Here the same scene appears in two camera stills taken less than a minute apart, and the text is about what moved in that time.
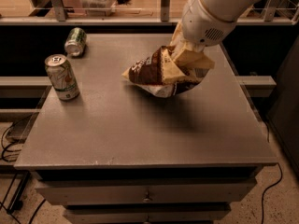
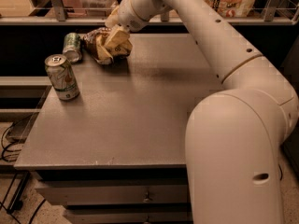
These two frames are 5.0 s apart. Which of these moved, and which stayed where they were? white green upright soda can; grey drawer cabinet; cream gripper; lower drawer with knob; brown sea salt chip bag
Moved: brown sea salt chip bag; cream gripper
Stayed: grey drawer cabinet; lower drawer with knob; white green upright soda can
